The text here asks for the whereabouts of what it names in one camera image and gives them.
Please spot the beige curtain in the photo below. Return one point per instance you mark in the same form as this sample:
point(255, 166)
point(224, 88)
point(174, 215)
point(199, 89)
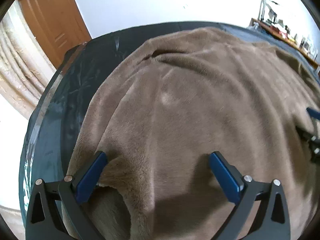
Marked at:
point(25, 68)

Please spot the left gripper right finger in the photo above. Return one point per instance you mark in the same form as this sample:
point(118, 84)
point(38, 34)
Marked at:
point(272, 218)

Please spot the brown fleece blanket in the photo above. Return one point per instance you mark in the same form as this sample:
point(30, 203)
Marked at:
point(168, 106)

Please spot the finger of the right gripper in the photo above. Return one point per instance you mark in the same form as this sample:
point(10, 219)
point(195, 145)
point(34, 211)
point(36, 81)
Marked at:
point(313, 113)

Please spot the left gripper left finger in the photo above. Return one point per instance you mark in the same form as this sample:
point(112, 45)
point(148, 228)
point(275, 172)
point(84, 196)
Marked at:
point(43, 218)

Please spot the wooden door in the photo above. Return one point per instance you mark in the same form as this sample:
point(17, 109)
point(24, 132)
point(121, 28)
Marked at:
point(57, 25)

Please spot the wooden desk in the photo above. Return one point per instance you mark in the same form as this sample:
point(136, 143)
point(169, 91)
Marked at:
point(280, 37)

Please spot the dark bed cover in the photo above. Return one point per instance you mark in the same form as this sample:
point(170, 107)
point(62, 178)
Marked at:
point(65, 99)

